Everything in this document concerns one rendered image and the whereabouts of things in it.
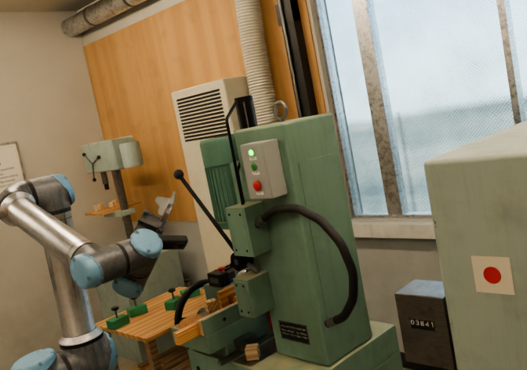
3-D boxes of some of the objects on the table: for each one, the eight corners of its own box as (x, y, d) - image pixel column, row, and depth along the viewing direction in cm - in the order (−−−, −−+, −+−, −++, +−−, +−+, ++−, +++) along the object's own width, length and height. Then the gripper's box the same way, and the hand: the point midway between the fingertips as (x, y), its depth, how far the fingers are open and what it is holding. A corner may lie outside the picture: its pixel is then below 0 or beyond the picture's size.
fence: (325, 273, 219) (322, 260, 218) (328, 274, 218) (325, 260, 217) (203, 336, 179) (200, 320, 178) (206, 337, 178) (203, 321, 177)
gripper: (136, 220, 164) (158, 178, 179) (121, 260, 176) (143, 217, 192) (164, 232, 165) (183, 189, 180) (147, 270, 177) (166, 227, 193)
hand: (170, 207), depth 187 cm, fingers open, 14 cm apart
